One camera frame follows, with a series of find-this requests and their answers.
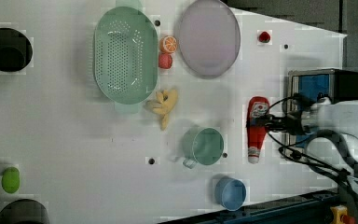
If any purple oval plate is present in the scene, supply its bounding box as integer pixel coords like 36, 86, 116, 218
177, 0, 241, 77

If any yellow banana bunch toy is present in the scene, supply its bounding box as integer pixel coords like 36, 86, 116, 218
146, 89, 178, 131

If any black round cup upper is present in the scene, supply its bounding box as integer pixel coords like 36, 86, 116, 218
0, 28, 33, 72

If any red round fruit toy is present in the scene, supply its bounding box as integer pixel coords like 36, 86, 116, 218
158, 53, 173, 69

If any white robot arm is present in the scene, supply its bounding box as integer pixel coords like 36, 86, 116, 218
246, 93, 358, 198

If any red strawberry toy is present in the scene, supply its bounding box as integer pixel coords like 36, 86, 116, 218
258, 31, 271, 43

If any silver toaster oven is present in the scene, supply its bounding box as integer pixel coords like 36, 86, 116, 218
288, 69, 358, 162

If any red ketchup bottle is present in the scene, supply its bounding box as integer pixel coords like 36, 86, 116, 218
246, 96, 269, 164

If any black cable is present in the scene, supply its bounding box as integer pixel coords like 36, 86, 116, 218
265, 94, 358, 188

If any green mug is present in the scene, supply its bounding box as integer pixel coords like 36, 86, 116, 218
182, 127, 224, 169

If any green oval object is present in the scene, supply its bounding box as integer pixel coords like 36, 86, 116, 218
1, 167, 21, 194

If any green perforated colander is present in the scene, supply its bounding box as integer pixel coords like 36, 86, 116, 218
94, 0, 158, 114

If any black round cup lower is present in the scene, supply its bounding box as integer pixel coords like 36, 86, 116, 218
0, 199, 50, 224

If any blue cup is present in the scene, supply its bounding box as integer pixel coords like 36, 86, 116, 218
214, 177, 246, 211

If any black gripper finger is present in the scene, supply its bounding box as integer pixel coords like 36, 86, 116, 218
246, 115, 284, 132

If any yellow red emergency button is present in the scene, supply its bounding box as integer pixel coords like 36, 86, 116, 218
330, 205, 356, 224

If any orange slice toy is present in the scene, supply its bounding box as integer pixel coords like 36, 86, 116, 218
159, 35, 177, 54

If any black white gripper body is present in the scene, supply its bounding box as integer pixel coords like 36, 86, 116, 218
282, 111, 309, 135

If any black round cup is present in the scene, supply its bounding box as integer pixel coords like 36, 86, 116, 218
0, 28, 33, 72
0, 199, 50, 224

